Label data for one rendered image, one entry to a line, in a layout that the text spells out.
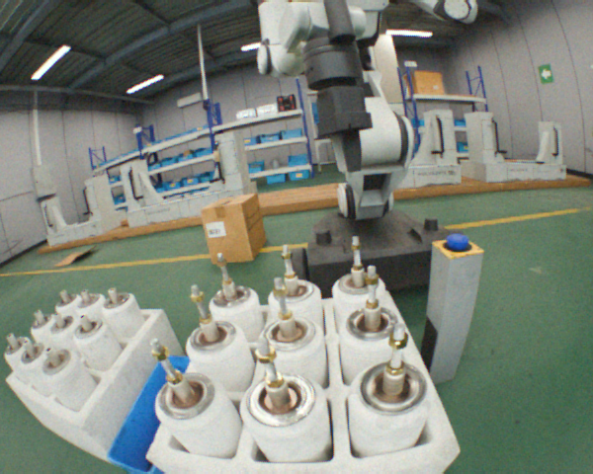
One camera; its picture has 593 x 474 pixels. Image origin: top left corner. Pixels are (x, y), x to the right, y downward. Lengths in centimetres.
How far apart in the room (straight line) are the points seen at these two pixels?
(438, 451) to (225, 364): 30
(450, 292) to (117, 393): 63
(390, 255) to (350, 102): 50
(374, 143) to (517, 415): 70
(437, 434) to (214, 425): 26
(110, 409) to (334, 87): 66
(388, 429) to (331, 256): 57
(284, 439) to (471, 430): 39
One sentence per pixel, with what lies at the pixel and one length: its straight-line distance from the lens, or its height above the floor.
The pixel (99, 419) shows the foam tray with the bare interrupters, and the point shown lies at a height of 15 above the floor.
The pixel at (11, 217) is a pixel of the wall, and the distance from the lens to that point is 673.
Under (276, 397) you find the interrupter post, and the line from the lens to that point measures 28.
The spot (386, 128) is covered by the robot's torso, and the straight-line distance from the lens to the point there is 66.
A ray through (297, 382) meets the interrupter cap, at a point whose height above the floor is 25.
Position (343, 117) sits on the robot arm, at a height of 53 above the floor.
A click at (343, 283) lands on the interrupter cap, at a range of 47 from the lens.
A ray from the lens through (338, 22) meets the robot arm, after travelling 39.
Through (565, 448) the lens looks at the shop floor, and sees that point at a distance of 65.
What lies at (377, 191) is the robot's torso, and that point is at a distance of 92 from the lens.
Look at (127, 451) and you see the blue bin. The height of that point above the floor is 8.
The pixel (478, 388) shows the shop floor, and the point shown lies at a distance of 64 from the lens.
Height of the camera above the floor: 49
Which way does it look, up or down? 18 degrees down
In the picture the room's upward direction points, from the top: 9 degrees counter-clockwise
